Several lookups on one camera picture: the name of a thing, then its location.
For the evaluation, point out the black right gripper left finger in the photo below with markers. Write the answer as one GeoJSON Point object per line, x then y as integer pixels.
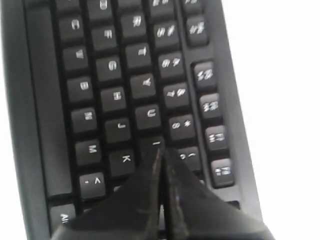
{"type": "Point", "coordinates": [130, 213]}

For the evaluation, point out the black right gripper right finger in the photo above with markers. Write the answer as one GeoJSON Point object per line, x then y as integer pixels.
{"type": "Point", "coordinates": [193, 212]}

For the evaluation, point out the black acer keyboard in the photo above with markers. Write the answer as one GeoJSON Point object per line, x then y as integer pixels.
{"type": "Point", "coordinates": [92, 84]}

